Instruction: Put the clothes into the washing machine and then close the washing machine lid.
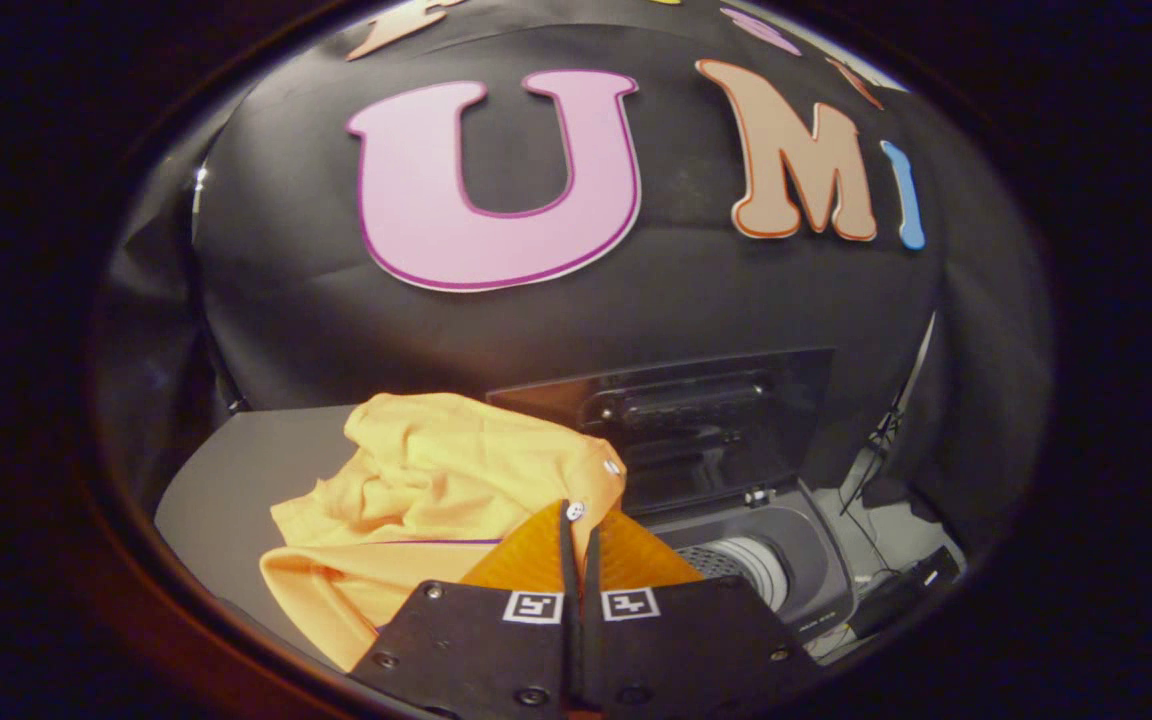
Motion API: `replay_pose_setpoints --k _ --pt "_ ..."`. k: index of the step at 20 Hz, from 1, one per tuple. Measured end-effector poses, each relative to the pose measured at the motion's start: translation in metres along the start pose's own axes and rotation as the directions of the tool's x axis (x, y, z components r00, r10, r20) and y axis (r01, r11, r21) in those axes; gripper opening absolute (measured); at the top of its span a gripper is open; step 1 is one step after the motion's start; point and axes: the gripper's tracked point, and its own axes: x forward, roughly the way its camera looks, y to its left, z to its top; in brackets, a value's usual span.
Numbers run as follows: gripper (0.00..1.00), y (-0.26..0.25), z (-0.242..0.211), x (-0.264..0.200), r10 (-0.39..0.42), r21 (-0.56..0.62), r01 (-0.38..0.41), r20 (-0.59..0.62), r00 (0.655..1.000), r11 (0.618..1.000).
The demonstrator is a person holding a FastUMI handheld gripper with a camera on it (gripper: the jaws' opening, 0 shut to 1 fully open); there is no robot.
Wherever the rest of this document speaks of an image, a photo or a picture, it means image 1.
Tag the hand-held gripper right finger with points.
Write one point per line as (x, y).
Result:
(686, 650)

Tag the black box with white label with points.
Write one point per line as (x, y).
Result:
(901, 595)

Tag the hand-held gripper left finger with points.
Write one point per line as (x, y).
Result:
(476, 650)

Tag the white cabinet with dark top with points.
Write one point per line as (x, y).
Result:
(236, 480)

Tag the black light stand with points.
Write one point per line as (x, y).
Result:
(886, 430)

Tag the orange shirt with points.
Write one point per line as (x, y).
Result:
(416, 490)

